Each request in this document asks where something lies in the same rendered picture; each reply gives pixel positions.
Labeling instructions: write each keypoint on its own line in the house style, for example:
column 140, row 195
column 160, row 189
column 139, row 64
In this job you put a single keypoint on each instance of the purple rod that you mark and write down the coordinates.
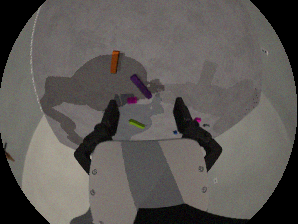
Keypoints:
column 141, row 86

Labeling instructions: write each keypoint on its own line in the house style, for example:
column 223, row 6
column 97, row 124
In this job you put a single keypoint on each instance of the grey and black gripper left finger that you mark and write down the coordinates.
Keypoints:
column 102, row 132

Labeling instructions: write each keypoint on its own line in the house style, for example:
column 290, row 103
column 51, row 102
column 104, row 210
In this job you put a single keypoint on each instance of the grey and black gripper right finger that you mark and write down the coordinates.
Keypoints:
column 191, row 129

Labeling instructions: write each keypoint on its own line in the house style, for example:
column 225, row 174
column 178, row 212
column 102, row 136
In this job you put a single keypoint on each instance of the lime green rod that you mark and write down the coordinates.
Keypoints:
column 135, row 123

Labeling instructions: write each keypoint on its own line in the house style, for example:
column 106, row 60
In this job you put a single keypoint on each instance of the orange rod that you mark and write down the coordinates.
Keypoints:
column 114, row 62

